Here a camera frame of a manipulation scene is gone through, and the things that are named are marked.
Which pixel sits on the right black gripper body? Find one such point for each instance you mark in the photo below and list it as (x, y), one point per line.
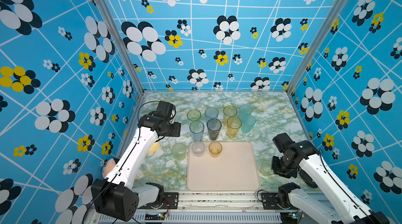
(280, 166)

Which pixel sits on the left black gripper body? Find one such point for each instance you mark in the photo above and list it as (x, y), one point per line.
(173, 129)

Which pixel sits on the short pale green glass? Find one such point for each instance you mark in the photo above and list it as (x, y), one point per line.
(266, 168)

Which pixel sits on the tall green glass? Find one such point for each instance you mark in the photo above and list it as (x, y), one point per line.
(194, 115)

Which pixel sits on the short light green glass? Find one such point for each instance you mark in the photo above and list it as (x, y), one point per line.
(179, 151)

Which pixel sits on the short clear glass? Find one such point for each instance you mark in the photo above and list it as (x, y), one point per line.
(198, 148)

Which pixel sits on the tall teal front glass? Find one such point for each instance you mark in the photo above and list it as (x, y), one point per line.
(248, 122)

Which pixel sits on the tall teal glass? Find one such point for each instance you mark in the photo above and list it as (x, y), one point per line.
(245, 109)
(248, 122)

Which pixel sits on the short amber glass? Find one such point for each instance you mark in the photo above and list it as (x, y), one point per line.
(215, 148)

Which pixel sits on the tall teal back glass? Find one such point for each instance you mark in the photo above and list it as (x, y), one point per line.
(245, 109)

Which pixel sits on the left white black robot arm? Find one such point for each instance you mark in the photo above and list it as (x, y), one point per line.
(115, 195)

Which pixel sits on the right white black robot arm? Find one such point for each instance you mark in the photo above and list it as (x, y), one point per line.
(346, 207)

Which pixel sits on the beige rectangular tray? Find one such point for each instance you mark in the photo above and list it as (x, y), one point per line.
(233, 170)

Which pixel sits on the yellow round sponge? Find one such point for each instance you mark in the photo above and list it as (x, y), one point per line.
(154, 148)

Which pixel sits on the tall light blue glass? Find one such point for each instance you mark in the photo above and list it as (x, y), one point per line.
(197, 130)

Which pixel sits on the tall blue-grey back glass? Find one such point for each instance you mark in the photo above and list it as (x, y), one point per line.
(211, 113)

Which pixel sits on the tall dark grey glass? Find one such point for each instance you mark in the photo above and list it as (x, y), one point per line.
(214, 126)

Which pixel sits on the tall amber front glass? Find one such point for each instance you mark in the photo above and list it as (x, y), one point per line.
(233, 126)

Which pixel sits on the tall amber glass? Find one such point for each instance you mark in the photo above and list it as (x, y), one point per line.
(229, 111)
(233, 126)

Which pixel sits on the pink plush doll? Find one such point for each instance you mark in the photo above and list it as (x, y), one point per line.
(109, 166)

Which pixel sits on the tall amber back glass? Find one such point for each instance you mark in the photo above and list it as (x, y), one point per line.
(229, 111)

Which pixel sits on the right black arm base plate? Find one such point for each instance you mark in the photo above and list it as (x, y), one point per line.
(269, 201)

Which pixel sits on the aluminium front rail frame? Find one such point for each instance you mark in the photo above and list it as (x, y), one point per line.
(223, 208)

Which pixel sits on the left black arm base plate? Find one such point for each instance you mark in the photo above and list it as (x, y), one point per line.
(170, 201)

